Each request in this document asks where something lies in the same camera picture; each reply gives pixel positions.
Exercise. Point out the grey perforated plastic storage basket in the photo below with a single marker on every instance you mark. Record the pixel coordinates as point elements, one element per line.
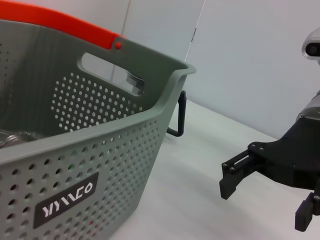
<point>87,155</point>

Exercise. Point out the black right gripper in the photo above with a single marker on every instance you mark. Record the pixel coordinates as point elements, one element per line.
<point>292,160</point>

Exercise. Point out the right wrist camera housing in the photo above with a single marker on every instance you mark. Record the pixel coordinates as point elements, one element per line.
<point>311,46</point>

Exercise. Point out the glass teacup black sleeve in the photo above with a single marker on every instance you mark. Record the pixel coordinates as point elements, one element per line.
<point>20,138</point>

